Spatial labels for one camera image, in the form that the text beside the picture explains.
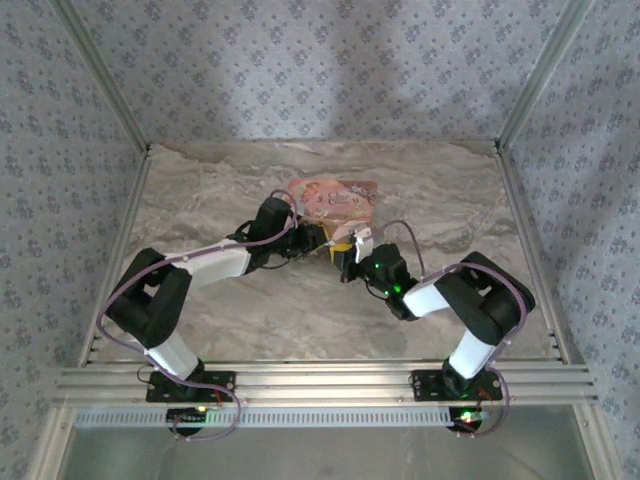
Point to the pink book-shaped box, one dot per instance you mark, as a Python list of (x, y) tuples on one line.
[(340, 200)]

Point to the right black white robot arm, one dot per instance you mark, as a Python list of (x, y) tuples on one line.
[(475, 300)]

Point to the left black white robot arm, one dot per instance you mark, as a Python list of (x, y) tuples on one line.
[(220, 260)]

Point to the right controller board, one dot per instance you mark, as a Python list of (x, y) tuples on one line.
[(467, 417)]

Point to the controller board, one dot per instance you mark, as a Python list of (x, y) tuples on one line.
[(187, 415), (467, 417)]

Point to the left controller board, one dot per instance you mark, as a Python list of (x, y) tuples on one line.
[(187, 415)]

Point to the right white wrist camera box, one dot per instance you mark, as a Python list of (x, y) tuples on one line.
[(361, 242)]

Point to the aluminium base rail beam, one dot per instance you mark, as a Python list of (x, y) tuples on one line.
[(325, 382)]

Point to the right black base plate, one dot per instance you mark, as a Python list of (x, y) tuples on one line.
[(430, 385)]

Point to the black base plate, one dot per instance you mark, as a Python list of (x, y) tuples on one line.
[(160, 392), (430, 385)]

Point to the aluminium side rail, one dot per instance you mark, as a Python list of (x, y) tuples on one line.
[(525, 220), (125, 220)]

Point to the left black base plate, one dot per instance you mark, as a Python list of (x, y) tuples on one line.
[(160, 392)]

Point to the aluminium frame post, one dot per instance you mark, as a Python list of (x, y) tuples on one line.
[(545, 70), (100, 70)]

